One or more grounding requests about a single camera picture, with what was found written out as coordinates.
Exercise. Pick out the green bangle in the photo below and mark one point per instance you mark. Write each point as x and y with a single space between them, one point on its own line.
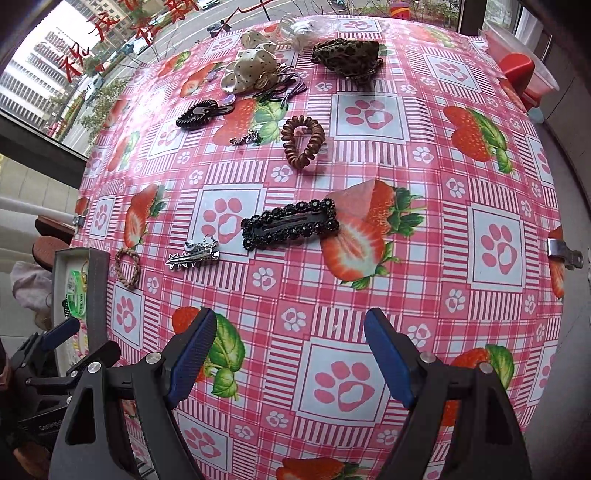
76 288

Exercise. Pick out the silver sneaker hair clip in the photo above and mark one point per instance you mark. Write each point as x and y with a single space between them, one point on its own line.
198 256

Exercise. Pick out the white polka dot scrunchie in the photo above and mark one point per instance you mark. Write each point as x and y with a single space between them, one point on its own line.
249 64

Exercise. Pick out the black beaded hair clip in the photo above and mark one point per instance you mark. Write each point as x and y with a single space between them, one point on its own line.
286 226

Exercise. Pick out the red window lettering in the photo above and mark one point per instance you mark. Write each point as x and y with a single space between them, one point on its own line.
108 23

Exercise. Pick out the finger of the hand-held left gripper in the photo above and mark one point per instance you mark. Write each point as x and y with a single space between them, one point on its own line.
60 332
104 353

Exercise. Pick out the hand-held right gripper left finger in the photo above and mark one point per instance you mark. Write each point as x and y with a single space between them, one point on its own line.
189 364

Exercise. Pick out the brown wooden stools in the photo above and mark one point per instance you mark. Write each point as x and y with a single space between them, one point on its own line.
48 251

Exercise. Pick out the clear plastic bag item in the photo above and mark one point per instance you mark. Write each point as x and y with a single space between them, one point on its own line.
300 30

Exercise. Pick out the leopard print hair claw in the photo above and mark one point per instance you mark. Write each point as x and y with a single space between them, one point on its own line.
346 55

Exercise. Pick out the pink strawberry print tablecloth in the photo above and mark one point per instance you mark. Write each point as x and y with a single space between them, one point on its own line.
415 152

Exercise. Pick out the pale pink cloth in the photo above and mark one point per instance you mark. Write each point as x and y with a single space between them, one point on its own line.
30 286

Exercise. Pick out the light blue basin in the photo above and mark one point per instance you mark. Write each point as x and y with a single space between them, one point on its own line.
538 113

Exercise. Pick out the grey rectangular tray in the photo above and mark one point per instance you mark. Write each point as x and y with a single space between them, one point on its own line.
99 295

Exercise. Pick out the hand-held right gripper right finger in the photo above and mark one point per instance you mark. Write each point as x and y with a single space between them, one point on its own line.
388 364

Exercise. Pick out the metal tablecloth clip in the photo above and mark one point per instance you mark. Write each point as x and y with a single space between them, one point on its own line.
561 251
79 220

